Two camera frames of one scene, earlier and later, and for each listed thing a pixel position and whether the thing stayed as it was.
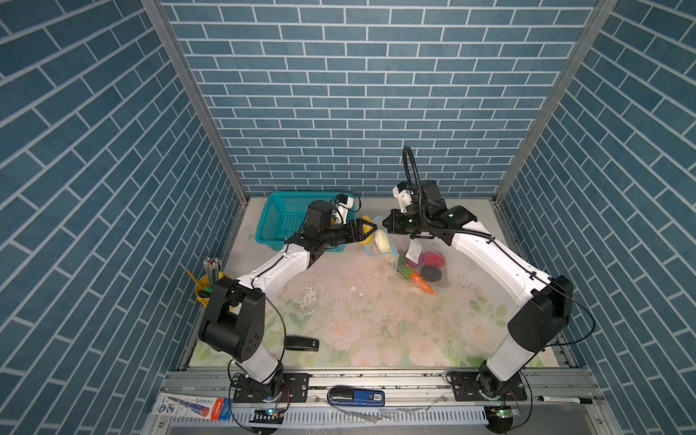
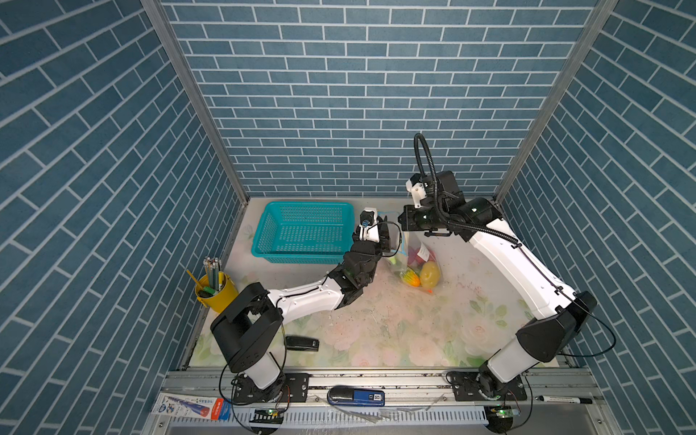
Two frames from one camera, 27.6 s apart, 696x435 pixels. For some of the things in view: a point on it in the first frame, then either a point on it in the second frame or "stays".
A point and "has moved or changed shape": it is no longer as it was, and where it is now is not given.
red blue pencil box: x=193 y=407 stays
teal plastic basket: x=284 y=215 has moved or changed shape
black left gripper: x=356 y=229 to x=383 y=236
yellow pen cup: x=212 y=266 stays
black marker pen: x=566 y=400 stays
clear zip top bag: x=420 y=262 has moved or changed shape
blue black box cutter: x=349 y=395 stays
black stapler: x=302 y=343 stays
